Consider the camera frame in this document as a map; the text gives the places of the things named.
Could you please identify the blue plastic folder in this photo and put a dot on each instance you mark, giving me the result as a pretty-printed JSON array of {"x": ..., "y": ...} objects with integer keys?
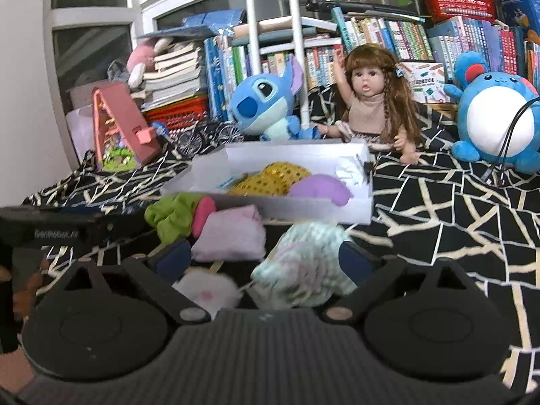
[{"x": 211, "y": 19}]

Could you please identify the round blue mouse plush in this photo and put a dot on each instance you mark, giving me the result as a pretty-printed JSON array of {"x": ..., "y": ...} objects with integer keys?
[{"x": 489, "y": 114}]

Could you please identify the pink triangular dollhouse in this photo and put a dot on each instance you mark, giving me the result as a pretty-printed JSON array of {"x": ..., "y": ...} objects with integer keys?
[{"x": 135, "y": 135}]

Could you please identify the light pink towel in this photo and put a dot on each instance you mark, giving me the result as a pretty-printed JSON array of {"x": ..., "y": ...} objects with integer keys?
[{"x": 232, "y": 234}]

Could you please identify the pink scrunchie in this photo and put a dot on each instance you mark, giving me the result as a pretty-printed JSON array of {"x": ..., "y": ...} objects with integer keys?
[{"x": 203, "y": 215}]

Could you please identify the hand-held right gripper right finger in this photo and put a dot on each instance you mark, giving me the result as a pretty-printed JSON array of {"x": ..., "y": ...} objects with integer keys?
[{"x": 356, "y": 263}]

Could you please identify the red plastic basket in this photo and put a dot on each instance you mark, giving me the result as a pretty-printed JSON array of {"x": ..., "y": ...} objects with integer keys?
[
  {"x": 457, "y": 4},
  {"x": 177, "y": 114}
]

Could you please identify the black patterned blanket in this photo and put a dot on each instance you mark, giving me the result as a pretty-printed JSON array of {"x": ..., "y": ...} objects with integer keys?
[{"x": 443, "y": 219}]

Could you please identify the stack of lying books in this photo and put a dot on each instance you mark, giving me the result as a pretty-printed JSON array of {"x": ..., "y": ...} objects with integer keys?
[{"x": 177, "y": 71}]

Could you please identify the blue printed carton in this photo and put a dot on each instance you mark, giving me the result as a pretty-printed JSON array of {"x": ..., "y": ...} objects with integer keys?
[{"x": 519, "y": 0}]

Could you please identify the wooden box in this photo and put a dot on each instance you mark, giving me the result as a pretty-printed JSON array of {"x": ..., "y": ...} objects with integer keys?
[{"x": 447, "y": 112}]

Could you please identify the green scrunchie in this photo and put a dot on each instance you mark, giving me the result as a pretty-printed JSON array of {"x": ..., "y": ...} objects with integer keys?
[{"x": 173, "y": 215}]

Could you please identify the black binder clip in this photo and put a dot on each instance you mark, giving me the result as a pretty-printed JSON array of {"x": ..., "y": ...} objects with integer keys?
[{"x": 368, "y": 166}]

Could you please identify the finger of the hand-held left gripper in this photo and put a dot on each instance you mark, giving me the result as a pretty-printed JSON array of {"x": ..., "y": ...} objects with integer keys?
[{"x": 124, "y": 228}]

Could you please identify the grey plastic bag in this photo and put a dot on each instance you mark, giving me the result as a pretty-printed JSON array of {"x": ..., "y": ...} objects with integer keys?
[{"x": 118, "y": 71}]

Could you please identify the pastel knitted cloth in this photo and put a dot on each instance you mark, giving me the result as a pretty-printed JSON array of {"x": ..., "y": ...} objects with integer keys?
[{"x": 303, "y": 265}]

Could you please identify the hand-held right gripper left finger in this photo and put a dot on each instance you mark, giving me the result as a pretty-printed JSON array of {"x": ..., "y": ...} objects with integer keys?
[{"x": 171, "y": 259}]

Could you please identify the row of upright books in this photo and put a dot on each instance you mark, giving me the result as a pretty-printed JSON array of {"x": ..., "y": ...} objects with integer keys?
[{"x": 379, "y": 38}]

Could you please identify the white paper bag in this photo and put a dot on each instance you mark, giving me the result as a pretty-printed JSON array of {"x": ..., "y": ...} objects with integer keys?
[{"x": 80, "y": 130}]

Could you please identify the white window frame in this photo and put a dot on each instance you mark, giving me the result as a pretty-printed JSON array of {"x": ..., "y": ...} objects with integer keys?
[{"x": 93, "y": 17}]

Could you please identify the pink bunny plush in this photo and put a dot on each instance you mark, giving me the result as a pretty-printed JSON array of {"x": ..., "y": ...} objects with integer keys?
[{"x": 141, "y": 57}]

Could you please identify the brown-haired baby doll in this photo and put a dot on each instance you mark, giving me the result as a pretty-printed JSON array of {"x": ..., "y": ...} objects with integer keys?
[{"x": 367, "y": 109}]

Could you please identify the colourful printed box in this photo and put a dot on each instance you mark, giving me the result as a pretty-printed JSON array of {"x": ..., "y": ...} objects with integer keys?
[{"x": 426, "y": 82}]

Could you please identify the blue face mask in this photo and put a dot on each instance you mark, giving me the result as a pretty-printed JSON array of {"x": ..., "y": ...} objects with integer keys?
[{"x": 231, "y": 181}]

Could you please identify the grey storage box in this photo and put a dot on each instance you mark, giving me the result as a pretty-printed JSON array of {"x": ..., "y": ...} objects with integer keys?
[{"x": 82, "y": 97}]

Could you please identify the white fluffy plush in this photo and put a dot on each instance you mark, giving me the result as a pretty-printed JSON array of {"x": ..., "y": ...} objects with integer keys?
[{"x": 206, "y": 291}]

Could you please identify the blue alien plush toy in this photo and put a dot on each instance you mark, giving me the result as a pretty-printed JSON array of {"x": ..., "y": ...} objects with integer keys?
[{"x": 253, "y": 101}]

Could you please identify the white crumpled tissue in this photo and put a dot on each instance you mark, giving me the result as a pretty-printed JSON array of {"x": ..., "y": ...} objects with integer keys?
[{"x": 350, "y": 173}]

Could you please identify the black folded tripod stick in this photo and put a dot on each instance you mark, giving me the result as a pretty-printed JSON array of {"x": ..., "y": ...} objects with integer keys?
[{"x": 367, "y": 7}]

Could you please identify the white metal rack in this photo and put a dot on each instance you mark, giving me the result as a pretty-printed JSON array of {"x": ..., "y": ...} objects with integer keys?
[{"x": 297, "y": 50}]

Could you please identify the miniature bicycle model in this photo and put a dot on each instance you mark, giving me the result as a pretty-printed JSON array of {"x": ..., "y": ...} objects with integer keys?
[{"x": 190, "y": 141}]

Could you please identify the white cardboard box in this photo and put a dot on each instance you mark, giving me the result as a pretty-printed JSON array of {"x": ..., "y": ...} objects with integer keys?
[{"x": 320, "y": 213}]

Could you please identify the gold sequin pillow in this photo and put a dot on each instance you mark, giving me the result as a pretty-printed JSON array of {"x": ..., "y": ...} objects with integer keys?
[{"x": 274, "y": 177}]

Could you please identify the purple plush pillow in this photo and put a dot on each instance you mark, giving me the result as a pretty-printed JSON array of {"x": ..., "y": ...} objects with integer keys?
[{"x": 320, "y": 187}]

